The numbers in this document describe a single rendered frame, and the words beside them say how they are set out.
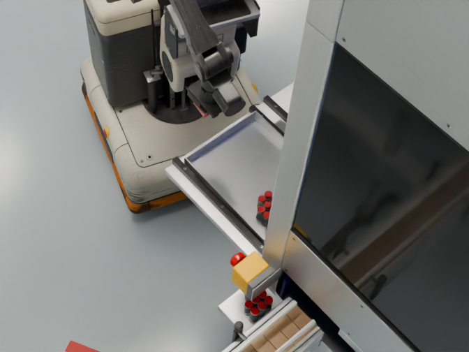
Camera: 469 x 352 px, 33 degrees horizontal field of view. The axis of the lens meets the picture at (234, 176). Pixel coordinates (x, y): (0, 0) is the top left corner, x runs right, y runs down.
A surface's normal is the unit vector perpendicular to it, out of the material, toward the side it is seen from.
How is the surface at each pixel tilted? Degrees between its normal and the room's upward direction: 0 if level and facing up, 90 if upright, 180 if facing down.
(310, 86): 90
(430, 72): 90
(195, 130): 0
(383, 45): 90
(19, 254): 0
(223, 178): 0
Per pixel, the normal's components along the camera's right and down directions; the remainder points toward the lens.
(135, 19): 0.39, 0.79
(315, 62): -0.75, 0.54
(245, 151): 0.05, -0.54
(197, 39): 0.30, 0.22
